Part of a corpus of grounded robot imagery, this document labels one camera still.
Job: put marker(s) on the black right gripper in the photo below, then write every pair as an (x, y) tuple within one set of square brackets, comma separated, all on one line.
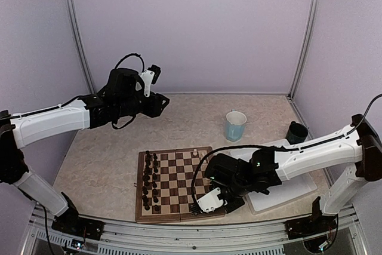
[(234, 206)]

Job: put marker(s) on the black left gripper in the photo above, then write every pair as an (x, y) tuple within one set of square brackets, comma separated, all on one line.
[(155, 107)]

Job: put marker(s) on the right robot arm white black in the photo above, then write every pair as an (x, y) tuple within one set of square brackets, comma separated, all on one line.
[(357, 145)]

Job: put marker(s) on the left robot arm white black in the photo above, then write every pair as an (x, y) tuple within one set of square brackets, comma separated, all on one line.
[(127, 93)]

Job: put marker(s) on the row of black chess pieces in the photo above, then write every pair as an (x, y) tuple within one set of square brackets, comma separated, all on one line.
[(150, 191)]

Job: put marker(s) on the white plastic divided tray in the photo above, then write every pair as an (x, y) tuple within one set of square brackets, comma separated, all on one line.
[(287, 192)]

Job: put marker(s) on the wooden chessboard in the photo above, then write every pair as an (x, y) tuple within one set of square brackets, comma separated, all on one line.
[(176, 170)]

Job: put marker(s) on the light blue mug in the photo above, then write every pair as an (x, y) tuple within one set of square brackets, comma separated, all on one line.
[(235, 125)]

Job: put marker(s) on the dark green mug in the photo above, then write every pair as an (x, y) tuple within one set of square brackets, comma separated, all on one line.
[(297, 133)]

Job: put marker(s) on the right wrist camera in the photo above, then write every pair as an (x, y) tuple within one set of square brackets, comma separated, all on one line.
[(208, 203)]

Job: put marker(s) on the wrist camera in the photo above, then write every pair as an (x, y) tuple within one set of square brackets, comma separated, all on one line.
[(156, 70), (208, 203)]

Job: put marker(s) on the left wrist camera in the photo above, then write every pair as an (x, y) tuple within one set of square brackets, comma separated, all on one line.
[(156, 70)]

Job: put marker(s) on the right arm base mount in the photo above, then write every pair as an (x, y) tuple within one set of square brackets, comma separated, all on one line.
[(311, 225)]

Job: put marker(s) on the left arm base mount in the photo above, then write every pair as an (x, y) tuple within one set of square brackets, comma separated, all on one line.
[(80, 226)]

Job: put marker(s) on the left aluminium corner post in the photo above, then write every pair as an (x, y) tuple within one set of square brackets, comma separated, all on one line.
[(79, 46)]

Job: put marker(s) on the aluminium corner post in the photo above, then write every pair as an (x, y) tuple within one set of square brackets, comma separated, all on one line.
[(79, 46), (308, 34)]

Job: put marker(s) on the front aluminium rail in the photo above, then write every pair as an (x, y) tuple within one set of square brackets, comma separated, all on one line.
[(122, 237)]

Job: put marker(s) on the right aluminium corner post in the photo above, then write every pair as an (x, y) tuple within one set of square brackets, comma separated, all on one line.
[(308, 34)]

